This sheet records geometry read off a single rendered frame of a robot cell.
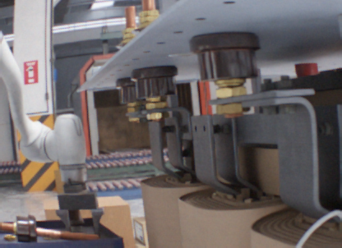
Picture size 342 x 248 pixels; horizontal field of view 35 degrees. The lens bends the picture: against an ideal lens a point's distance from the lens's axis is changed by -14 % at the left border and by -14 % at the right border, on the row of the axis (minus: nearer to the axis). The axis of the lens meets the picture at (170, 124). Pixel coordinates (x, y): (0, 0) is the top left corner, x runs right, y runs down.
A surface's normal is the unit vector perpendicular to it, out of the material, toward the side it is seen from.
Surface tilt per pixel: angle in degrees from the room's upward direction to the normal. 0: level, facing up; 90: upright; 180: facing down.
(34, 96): 90
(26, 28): 90
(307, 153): 90
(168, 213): 90
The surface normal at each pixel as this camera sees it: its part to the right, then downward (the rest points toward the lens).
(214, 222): -0.78, 0.08
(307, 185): -0.97, 0.10
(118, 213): 0.22, 0.00
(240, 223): -0.49, 0.06
